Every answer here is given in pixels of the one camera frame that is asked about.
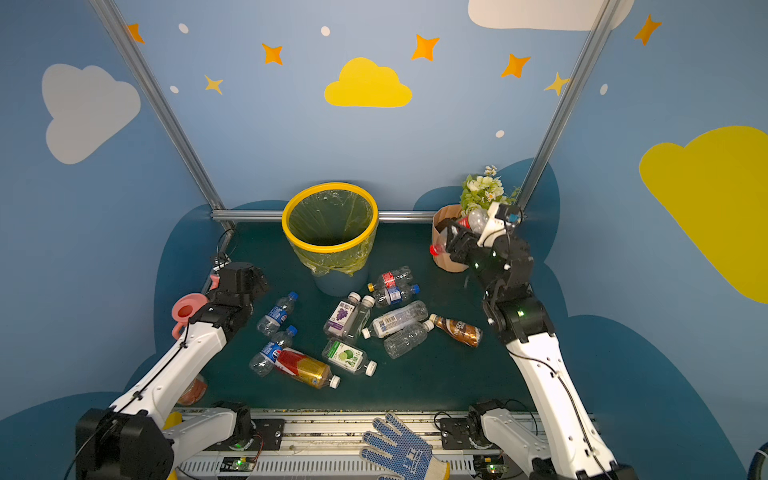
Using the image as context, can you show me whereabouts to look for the green label square bottle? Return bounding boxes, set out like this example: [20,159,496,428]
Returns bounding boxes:
[322,339,377,377]

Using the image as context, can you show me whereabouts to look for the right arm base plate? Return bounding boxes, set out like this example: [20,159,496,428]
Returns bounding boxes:
[437,417,486,450]

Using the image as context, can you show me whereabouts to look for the blue label small bottle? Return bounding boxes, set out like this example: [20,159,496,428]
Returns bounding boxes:
[374,284,421,308]

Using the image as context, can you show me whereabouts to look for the aluminium front rail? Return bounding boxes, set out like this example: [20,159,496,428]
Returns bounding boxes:
[95,410,619,480]

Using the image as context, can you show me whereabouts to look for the aluminium frame post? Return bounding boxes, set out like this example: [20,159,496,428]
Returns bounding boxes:
[516,0,621,211]
[89,0,226,213]

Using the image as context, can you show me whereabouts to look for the purple grape label bottle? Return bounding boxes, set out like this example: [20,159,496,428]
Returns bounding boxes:
[323,292,361,338]

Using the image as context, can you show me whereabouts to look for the yellow toy shovel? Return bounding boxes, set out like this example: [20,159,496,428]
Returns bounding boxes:
[163,412,183,480]

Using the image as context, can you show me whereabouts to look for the blue cap pepsi bottle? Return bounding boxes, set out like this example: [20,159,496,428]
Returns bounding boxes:
[257,291,299,338]
[249,326,298,377]

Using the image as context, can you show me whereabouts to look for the blue cap pepsi bottle upper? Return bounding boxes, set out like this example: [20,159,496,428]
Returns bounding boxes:
[257,291,299,338]

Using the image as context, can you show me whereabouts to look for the red label yellow cap bottle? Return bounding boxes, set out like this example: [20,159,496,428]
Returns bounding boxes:
[367,266,413,292]

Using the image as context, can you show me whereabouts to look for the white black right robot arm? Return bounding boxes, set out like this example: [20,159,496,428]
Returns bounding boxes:
[438,220,637,479]

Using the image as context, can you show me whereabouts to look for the aluminium frame back bar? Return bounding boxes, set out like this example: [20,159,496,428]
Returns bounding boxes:
[211,210,436,224]

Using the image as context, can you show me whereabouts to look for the white green artificial flowers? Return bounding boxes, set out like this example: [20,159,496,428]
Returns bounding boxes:
[459,165,521,215]

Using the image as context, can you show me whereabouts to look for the brown tea bottle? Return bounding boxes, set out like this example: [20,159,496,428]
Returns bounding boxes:
[429,314,483,348]

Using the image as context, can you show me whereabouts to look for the aluminium frame left post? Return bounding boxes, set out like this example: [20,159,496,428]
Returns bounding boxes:
[89,0,226,213]

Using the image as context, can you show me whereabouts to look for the round jar printed lid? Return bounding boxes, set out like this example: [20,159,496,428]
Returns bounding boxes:
[177,374,208,407]

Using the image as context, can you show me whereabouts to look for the pink watering can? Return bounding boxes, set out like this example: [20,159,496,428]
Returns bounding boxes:
[171,274,221,340]

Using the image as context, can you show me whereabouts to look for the peach plastic flower pot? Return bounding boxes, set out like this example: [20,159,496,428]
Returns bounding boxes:
[432,204,469,273]

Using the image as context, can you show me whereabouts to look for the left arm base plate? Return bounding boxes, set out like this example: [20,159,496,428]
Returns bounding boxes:
[207,418,285,452]

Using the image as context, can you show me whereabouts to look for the aluminium frame right post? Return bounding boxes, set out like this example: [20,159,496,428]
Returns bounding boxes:
[516,0,621,211]

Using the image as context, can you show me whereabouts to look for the blue dotted work glove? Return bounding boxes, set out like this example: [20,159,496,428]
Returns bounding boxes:
[360,413,451,480]

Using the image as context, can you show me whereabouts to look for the clear slim white cap bottle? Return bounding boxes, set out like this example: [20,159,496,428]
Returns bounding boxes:
[342,295,375,344]

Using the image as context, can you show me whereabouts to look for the blue cap pepsi bottle lower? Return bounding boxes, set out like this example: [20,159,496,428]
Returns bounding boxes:
[249,326,298,377]

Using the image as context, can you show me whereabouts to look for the white label large clear bottle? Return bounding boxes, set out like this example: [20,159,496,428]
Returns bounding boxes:
[361,300,429,339]

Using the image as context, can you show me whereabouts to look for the red label clear bottle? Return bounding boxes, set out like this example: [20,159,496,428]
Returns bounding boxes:
[430,208,488,257]

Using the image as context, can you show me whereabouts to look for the yellow rimmed waste bin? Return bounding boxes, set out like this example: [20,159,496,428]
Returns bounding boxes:
[281,182,379,297]

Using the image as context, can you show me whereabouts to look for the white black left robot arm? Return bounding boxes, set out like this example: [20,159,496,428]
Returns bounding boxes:
[64,262,268,479]

